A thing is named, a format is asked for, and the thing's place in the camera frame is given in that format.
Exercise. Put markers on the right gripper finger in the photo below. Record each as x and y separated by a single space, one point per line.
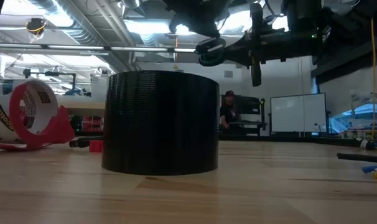
257 74
257 18

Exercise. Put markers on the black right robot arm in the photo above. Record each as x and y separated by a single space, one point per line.
356 28

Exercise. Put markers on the small red black tool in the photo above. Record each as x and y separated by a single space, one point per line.
95 146

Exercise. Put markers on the black overhead stand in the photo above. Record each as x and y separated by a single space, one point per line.
48 73

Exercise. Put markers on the black shelf rack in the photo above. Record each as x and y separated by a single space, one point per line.
250 105

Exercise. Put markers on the wide duct tape roll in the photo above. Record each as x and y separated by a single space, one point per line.
160 124

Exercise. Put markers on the red Scotch tape dispenser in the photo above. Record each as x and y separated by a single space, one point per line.
59 130

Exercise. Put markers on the red storage bins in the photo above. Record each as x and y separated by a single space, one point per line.
92 124

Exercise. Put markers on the person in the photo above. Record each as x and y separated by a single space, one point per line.
228 112

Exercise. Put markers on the long linear light fixture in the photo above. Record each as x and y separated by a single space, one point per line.
76 47

